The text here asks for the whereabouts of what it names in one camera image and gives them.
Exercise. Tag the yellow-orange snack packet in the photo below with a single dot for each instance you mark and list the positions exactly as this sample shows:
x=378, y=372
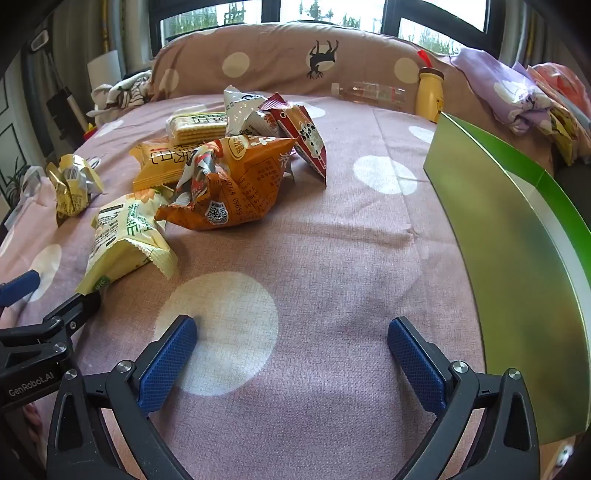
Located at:
x=157, y=164

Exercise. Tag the white silver snack bag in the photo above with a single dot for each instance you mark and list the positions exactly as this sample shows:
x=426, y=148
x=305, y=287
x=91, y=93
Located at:
x=240, y=110

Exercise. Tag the white patterned cloth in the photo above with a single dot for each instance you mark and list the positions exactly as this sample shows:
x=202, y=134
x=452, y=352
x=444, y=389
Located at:
x=124, y=92

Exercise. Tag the black framed window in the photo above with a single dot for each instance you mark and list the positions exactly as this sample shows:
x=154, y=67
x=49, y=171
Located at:
x=272, y=9

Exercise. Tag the pink dotted bed sheet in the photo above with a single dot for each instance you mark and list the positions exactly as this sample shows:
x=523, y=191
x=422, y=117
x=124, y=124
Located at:
x=323, y=277

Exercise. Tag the crumpled gold snack packet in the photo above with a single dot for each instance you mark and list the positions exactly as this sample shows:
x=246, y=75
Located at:
x=69, y=184

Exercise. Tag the brown dotted bolster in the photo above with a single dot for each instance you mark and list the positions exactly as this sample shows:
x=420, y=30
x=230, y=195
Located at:
x=277, y=60

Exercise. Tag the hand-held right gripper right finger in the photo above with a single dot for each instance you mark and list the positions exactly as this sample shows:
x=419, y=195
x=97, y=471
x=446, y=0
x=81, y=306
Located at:
x=415, y=369

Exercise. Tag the clear plastic bottle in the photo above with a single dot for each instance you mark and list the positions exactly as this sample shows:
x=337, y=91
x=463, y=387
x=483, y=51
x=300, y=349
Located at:
x=369, y=94

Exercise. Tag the clear wafer biscuit pack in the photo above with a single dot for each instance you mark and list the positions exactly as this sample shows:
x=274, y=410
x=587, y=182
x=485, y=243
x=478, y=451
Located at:
x=194, y=124

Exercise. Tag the green cardboard box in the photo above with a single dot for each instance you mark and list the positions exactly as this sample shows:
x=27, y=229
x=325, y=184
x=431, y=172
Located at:
x=508, y=258

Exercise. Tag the red snack bag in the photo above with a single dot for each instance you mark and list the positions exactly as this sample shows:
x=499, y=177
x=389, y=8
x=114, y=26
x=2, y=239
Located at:
x=304, y=134

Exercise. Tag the dark grey cushion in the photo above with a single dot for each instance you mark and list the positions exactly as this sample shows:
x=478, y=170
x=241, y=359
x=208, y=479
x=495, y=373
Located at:
x=575, y=175

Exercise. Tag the cream green snack packet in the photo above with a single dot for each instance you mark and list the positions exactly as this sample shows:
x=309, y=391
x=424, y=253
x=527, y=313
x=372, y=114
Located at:
x=120, y=235

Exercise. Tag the orange snack bag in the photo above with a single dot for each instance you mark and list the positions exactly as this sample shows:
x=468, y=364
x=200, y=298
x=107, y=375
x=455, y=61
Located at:
x=249, y=184

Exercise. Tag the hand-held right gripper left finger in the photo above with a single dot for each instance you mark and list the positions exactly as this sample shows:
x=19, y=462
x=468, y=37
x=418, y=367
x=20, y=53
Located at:
x=167, y=364

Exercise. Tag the purple printed blanket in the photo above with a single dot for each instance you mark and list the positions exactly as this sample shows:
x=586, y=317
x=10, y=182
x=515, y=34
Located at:
x=508, y=87

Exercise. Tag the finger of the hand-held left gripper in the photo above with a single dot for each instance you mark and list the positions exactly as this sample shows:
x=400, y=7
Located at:
x=76, y=311
x=18, y=287

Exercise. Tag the yellow bear bottle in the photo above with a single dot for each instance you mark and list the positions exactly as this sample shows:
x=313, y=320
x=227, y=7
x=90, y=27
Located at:
x=429, y=97

